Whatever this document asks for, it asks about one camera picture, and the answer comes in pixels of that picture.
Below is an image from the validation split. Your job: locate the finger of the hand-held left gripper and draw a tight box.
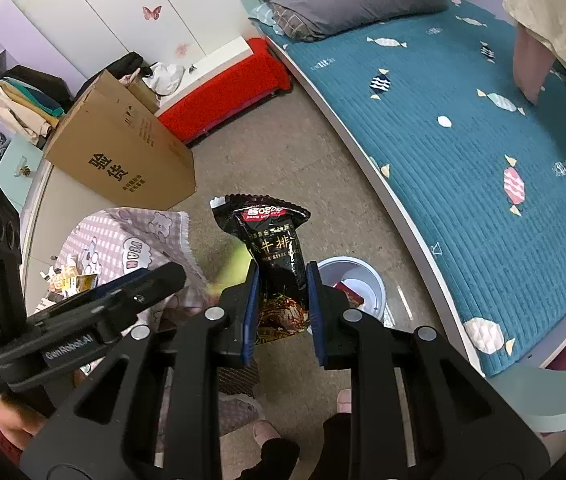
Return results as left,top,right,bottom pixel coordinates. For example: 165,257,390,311
33,261,187,344

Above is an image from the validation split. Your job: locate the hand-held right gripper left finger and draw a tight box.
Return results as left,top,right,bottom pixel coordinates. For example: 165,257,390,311
20,261,264,480

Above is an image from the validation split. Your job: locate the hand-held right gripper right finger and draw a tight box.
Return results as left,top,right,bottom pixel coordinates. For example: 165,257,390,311
307,260,551,480

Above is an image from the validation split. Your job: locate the pale blue plastic bin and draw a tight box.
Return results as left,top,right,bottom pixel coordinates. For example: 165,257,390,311
317,256,388,326

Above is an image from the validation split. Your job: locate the black snack packet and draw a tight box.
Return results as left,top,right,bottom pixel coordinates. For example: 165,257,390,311
210,194,312,345

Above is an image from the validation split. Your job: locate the person's left hand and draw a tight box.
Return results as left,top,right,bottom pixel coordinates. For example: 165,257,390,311
0,392,51,443

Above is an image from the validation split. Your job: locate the red wrapper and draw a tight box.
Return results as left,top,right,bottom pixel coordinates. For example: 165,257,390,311
335,281,366,308

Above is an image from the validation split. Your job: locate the green wrapper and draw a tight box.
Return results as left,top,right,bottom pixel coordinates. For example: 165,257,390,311
208,242,256,301

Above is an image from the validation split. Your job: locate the pink checked bear tablecloth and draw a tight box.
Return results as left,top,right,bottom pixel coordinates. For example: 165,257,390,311
58,207,214,341

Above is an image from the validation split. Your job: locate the pile of small wrappers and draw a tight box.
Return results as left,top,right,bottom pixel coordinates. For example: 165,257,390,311
38,255,98,306

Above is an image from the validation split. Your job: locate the grey slipper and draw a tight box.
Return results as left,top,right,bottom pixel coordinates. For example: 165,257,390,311
219,392,266,436

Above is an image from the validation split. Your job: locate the person's right leg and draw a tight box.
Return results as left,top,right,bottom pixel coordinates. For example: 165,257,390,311
310,410,358,480

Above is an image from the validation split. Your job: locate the person's leg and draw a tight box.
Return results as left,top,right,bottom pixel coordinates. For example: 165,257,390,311
310,410,358,480
243,437,301,480

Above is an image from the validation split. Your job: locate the brown cardboard box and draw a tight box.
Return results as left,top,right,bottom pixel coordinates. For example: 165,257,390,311
44,70,197,211

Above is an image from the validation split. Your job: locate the person's left leg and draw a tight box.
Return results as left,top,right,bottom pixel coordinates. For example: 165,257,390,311
243,437,301,480

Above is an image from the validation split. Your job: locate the stack of folded clothes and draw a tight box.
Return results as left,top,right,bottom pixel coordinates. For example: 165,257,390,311
0,77,66,148

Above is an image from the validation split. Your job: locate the teal candy print quilt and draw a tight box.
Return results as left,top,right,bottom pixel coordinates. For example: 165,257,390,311
250,0,566,378

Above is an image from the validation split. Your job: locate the black folded garment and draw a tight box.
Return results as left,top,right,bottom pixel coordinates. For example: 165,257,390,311
5,65,76,106

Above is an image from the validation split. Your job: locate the red covered bench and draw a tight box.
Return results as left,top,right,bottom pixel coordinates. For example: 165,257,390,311
157,37,292,146

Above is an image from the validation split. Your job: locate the white crumpled cloth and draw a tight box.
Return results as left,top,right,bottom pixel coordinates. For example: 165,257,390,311
142,62,186,96

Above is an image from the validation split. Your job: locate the black clothing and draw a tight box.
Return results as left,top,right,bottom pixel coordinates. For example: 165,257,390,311
105,51,146,82

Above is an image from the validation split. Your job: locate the white wardrobe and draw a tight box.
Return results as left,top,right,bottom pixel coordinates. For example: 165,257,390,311
13,0,264,86

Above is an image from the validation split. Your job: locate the dark plaid cloth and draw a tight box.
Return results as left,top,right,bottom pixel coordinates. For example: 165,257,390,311
268,2,324,43

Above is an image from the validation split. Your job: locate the light blue pillow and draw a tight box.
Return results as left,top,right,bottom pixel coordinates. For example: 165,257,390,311
249,2,284,36

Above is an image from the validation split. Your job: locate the bed with pale green frame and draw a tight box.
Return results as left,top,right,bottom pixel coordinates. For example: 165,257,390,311
240,0,566,433

